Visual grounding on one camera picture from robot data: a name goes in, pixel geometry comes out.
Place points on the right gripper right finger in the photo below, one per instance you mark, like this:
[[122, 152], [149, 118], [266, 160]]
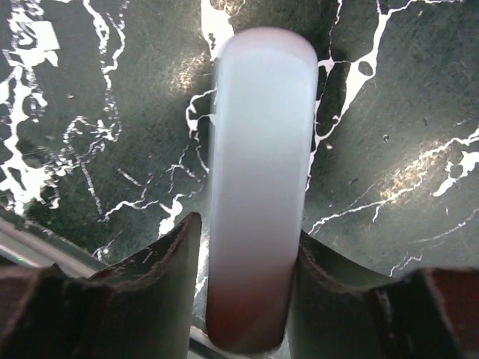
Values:
[[340, 309]]

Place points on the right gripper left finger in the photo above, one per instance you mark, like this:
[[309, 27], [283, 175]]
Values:
[[140, 307]]

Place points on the light blue white stapler top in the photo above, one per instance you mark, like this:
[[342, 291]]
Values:
[[259, 159]]

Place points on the black marble pattern mat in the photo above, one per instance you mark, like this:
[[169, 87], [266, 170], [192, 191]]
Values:
[[105, 118]]

